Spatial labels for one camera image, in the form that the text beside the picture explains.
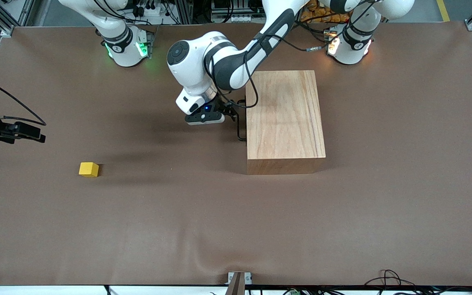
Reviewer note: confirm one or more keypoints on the small green connector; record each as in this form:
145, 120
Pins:
293, 292

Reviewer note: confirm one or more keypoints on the orange mesh bag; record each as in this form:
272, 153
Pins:
320, 10

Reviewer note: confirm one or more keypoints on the metal table clamp bracket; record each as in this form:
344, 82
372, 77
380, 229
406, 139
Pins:
236, 282

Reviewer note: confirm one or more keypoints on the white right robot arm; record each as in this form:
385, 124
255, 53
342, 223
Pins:
126, 55

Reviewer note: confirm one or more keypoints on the white power strip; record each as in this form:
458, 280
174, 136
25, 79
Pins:
150, 10

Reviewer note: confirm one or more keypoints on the yellow cube block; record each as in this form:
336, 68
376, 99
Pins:
88, 169

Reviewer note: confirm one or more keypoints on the wooden drawer cabinet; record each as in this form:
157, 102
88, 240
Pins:
285, 119

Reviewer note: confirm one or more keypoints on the control box with connectors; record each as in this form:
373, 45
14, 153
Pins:
232, 18

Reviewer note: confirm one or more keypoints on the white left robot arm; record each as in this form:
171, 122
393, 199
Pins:
195, 65

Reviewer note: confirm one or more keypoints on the brown table mat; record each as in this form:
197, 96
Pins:
178, 229

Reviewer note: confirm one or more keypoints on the yellow floor tape strip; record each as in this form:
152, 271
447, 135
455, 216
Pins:
444, 10

